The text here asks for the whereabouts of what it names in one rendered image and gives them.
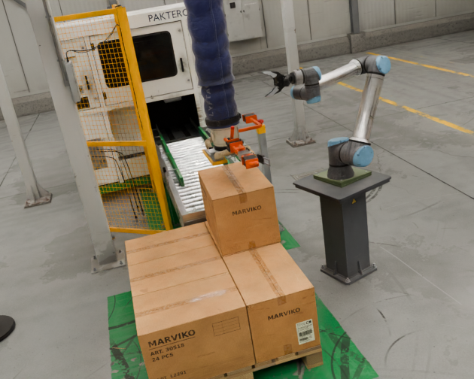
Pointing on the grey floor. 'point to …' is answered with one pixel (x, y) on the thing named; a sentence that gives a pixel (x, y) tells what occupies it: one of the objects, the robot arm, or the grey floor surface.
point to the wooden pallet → (314, 356)
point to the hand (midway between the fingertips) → (263, 85)
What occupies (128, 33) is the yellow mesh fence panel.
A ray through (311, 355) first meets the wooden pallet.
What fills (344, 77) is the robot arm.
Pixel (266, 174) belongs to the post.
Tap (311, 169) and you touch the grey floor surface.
